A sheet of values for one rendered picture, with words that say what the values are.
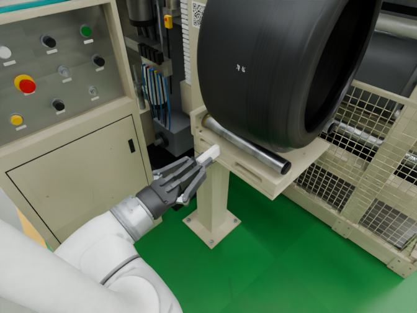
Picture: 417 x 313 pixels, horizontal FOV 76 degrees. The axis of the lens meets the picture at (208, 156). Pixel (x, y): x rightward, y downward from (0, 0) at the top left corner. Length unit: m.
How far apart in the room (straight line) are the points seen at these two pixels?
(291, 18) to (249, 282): 1.32
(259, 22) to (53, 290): 0.53
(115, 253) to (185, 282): 1.05
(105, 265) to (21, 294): 0.22
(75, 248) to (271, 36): 0.54
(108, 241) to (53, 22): 0.68
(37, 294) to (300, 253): 1.51
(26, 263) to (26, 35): 0.74
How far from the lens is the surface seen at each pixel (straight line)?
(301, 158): 1.02
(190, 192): 0.61
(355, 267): 1.81
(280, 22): 0.56
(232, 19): 0.62
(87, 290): 0.39
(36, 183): 1.14
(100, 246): 0.56
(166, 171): 0.66
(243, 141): 0.86
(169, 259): 1.64
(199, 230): 1.70
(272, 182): 0.83
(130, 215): 0.58
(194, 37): 0.98
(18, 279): 0.35
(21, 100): 1.03
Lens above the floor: 1.47
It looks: 44 degrees down
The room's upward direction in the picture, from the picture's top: straight up
